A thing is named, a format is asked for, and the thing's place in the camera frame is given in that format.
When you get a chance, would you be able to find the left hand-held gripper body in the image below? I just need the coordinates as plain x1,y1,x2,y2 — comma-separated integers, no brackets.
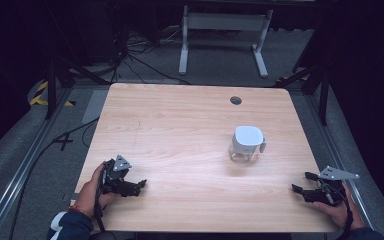
100,154,137,198

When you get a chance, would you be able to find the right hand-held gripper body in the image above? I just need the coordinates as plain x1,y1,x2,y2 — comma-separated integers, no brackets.
307,165,361,207

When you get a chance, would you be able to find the person's right hand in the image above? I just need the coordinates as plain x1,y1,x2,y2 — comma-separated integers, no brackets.
311,183,365,232

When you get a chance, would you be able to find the person's left hand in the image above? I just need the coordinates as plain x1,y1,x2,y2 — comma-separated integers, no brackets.
74,162,118,218

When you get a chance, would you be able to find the black metal stand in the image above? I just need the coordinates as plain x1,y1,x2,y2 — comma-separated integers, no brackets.
274,63,332,127
45,56,112,120

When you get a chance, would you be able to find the yellow black hazard tape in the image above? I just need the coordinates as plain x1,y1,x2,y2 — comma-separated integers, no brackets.
29,81,77,108

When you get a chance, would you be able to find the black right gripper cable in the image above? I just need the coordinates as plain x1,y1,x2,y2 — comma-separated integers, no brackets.
326,181,355,240

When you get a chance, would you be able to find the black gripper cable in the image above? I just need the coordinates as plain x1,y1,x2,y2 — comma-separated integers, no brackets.
326,181,355,240
93,165,109,233

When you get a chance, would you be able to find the aluminium floor rail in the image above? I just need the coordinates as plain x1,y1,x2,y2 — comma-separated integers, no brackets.
0,87,74,240
305,94,375,231

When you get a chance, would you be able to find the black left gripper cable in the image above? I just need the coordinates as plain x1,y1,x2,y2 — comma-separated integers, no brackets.
93,165,109,233

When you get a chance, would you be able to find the red bracelet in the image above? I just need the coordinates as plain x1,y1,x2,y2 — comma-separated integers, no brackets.
67,205,93,220

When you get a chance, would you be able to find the long black floor cable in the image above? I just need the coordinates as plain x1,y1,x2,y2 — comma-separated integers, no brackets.
8,117,100,240

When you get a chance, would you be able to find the tangle of black floor cables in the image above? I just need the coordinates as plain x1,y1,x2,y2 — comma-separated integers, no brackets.
110,19,192,86

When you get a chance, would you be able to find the white metal table frame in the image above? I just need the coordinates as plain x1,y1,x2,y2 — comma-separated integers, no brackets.
178,5,274,79

